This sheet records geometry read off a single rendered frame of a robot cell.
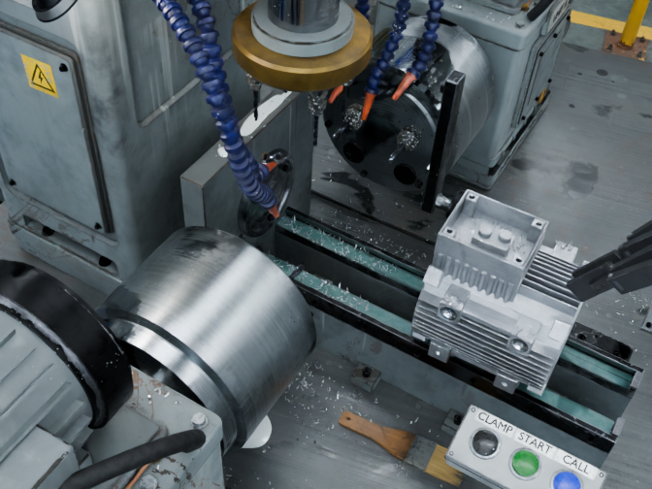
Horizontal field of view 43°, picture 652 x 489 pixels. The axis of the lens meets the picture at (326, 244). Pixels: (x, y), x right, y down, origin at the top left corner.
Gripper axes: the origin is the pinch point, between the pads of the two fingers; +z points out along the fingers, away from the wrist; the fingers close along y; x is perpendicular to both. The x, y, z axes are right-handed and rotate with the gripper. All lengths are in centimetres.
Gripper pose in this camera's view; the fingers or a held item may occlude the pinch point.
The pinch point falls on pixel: (598, 276)
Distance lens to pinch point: 103.7
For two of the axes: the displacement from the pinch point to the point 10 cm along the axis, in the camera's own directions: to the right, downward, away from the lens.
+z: -4.7, 3.8, 7.9
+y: -5.1, 6.1, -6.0
